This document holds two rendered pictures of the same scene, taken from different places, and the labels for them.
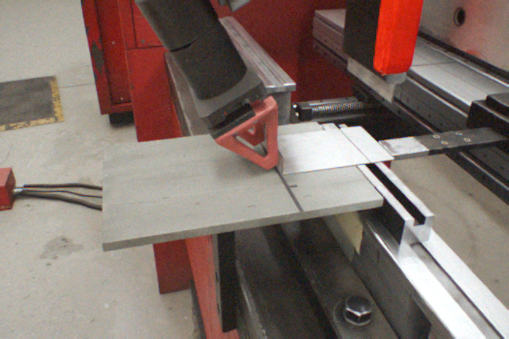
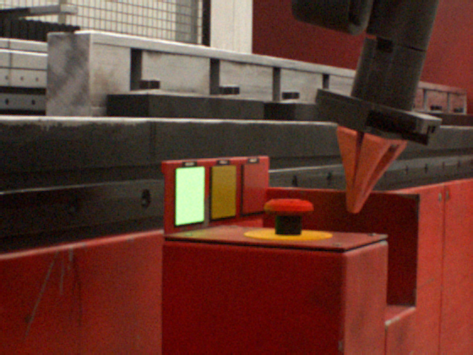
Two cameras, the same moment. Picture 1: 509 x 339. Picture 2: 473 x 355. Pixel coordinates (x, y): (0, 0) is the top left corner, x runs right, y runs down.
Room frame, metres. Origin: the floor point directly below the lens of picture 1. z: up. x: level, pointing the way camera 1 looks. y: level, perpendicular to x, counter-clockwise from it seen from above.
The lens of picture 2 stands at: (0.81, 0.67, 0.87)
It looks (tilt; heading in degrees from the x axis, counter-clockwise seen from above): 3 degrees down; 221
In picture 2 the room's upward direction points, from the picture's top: 1 degrees clockwise
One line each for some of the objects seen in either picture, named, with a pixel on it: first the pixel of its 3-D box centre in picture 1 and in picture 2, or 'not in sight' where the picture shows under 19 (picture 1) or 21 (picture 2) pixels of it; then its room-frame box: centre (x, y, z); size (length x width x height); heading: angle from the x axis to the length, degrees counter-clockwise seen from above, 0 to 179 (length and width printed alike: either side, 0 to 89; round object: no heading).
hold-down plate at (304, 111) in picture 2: not in sight; (316, 112); (-0.52, -0.32, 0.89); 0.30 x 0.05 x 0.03; 15
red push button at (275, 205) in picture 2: not in sight; (288, 221); (0.13, 0.13, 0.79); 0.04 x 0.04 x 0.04
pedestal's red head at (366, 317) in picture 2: not in sight; (298, 264); (0.08, 0.11, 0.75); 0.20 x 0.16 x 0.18; 15
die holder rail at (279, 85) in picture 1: (244, 65); not in sight; (1.00, 0.02, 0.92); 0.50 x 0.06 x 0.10; 15
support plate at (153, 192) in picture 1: (231, 173); not in sight; (0.43, 0.02, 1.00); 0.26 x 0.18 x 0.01; 105
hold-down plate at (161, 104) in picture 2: not in sight; (192, 107); (-0.13, -0.22, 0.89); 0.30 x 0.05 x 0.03; 15
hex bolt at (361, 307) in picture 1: (358, 309); not in sight; (0.32, -0.10, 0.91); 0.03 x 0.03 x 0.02
